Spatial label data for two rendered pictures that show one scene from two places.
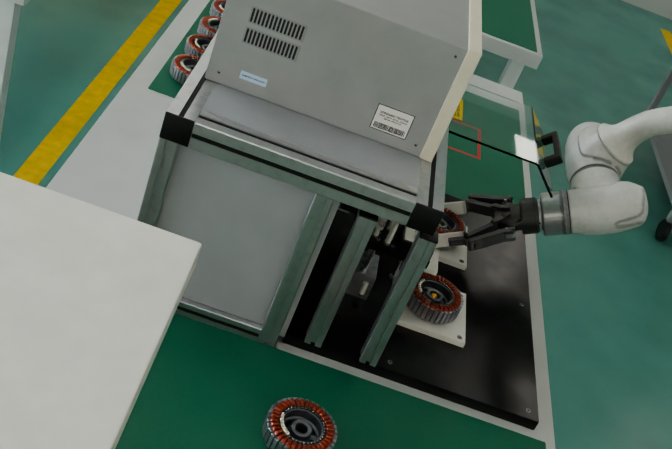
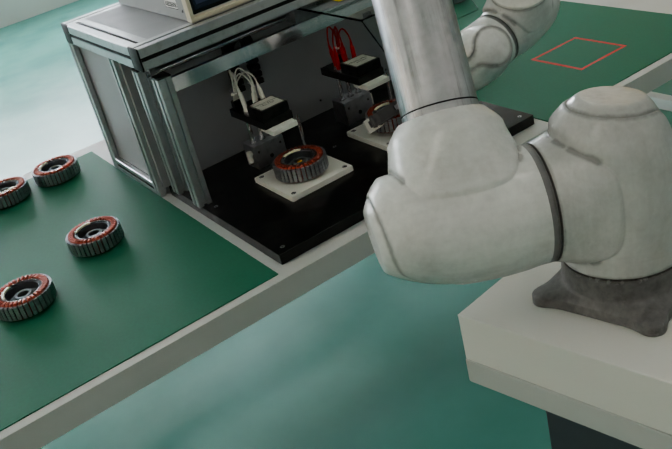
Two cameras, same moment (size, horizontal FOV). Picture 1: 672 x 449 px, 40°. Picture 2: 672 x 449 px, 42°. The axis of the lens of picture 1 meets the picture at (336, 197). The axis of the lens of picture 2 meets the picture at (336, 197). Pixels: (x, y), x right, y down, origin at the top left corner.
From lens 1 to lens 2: 1.95 m
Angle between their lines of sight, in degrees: 57
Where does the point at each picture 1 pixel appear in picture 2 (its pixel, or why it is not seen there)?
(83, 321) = not seen: outside the picture
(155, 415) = (45, 223)
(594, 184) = not seen: hidden behind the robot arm
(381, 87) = not seen: outside the picture
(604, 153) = (489, 3)
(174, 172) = (87, 66)
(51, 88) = not seen: hidden behind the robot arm
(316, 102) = not seen: outside the picture
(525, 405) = (285, 243)
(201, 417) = (65, 226)
